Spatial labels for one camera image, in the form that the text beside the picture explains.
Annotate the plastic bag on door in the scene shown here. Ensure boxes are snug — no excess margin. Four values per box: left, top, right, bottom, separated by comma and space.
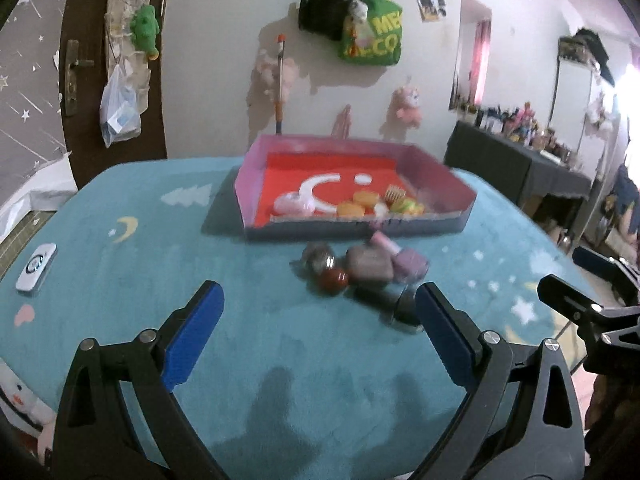
100, 65, 141, 148

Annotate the white remote device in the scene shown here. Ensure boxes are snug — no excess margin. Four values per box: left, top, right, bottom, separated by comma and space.
15, 243, 58, 292

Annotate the orange handled mop stick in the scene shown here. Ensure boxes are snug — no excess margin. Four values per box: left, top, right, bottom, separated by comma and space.
274, 34, 285, 136

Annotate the brown wooden door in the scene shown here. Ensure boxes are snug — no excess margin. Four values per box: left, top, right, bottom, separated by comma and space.
58, 0, 167, 188

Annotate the green plush toy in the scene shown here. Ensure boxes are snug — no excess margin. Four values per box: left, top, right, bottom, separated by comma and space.
130, 4, 160, 61

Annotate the glass jar silver lid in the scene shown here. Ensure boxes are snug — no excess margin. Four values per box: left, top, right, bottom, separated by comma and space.
302, 242, 335, 275

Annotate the green printed tote bag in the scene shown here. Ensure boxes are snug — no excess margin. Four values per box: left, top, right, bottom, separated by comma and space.
338, 0, 404, 67

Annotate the orange round container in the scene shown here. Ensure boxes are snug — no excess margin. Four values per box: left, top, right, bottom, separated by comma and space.
352, 190, 381, 209
336, 202, 366, 218

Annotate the green yellow toy figure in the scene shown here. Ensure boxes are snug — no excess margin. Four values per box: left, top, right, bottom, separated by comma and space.
390, 196, 425, 216

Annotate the studded gold ring cup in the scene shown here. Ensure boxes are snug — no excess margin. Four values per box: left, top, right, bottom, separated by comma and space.
384, 185, 407, 205

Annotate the pink cardboard tray box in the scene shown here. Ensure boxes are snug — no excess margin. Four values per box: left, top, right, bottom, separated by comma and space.
234, 134, 476, 240

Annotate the black bag on wall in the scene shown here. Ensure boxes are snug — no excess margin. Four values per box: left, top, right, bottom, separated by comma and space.
297, 0, 352, 41

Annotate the pink My Melody device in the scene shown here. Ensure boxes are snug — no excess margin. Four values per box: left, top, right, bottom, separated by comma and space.
273, 192, 316, 218

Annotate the pink plush bear toy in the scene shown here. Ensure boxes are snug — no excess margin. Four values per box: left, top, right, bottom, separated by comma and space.
394, 86, 422, 128

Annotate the black cloth side table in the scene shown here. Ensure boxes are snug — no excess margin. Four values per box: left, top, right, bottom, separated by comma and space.
444, 122, 591, 206

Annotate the red Miniso paper bag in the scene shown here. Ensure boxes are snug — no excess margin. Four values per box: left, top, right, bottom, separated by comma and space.
254, 153, 416, 226

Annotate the pale pink plush toy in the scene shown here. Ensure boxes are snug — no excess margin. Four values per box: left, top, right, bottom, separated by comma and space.
252, 49, 299, 103

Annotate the dark red ball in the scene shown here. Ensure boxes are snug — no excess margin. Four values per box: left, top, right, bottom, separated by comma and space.
318, 266, 349, 296

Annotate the brown eye shadow case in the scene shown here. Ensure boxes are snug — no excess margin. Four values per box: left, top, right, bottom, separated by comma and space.
346, 245, 394, 283

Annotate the teal star tablecloth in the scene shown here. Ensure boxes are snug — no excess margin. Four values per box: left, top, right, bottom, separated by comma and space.
0, 155, 597, 480

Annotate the purple nail polish bottle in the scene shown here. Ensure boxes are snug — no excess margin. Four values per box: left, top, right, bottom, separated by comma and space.
370, 231, 428, 284

